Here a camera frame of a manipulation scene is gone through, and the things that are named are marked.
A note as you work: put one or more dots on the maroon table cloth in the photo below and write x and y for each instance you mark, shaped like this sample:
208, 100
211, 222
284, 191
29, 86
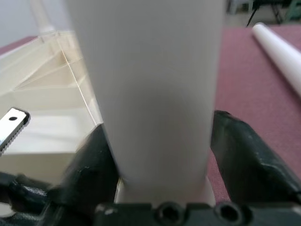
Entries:
254, 82

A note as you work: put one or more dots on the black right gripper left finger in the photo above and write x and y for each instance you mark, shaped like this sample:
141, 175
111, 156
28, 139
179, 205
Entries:
91, 169

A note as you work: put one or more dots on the white plastic table leg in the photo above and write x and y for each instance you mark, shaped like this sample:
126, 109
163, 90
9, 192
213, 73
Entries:
150, 82
279, 51
43, 16

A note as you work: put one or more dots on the white plastic children table top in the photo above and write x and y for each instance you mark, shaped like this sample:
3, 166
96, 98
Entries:
47, 94

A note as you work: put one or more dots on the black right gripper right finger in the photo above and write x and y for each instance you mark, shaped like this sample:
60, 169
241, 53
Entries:
247, 164

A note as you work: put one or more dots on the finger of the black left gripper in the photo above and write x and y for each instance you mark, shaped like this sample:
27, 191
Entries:
26, 193

